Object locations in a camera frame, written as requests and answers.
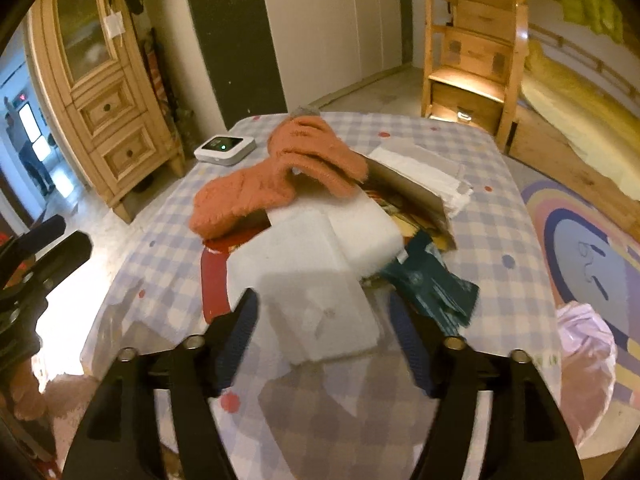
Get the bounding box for dark teal snack wrapper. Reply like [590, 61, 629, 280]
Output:
[378, 231, 480, 336]

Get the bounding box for white foam block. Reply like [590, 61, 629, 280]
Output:
[227, 210, 381, 365]

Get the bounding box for white paper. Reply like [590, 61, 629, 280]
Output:
[368, 138, 473, 219]

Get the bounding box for orange fuzzy sock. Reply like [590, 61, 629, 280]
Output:
[189, 115, 369, 240]

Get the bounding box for white tissue paper pack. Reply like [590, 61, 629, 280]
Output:
[267, 179, 404, 278]

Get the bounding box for blue checked tablecloth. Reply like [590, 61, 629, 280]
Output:
[81, 113, 561, 479]

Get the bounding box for rainbow oval rug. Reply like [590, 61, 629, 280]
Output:
[519, 179, 640, 411]

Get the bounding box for wooden cabinet with glass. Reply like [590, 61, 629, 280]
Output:
[26, 0, 184, 223]

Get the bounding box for white router device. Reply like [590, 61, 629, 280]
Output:
[194, 136, 256, 167]

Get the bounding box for wooden bunk bed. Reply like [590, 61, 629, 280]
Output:
[506, 0, 639, 238]

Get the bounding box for yellow bedding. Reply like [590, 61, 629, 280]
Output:
[521, 39, 639, 200]

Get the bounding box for white wardrobe with holes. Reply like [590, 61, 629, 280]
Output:
[188, 0, 412, 128]

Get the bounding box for wooden staircase drawers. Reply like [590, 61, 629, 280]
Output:
[421, 0, 528, 152]

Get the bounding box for green puffer jacket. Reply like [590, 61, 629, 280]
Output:
[561, 0, 624, 44]

